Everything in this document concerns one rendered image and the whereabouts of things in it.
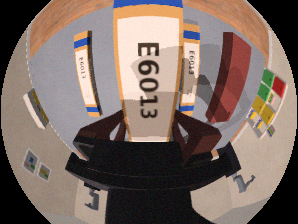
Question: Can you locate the white welding electrode pack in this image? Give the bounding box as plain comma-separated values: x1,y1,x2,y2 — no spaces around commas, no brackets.
113,0,183,142

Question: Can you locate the white electrode pack with blue and orange bands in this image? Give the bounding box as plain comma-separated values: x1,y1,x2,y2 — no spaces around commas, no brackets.
179,23,200,116

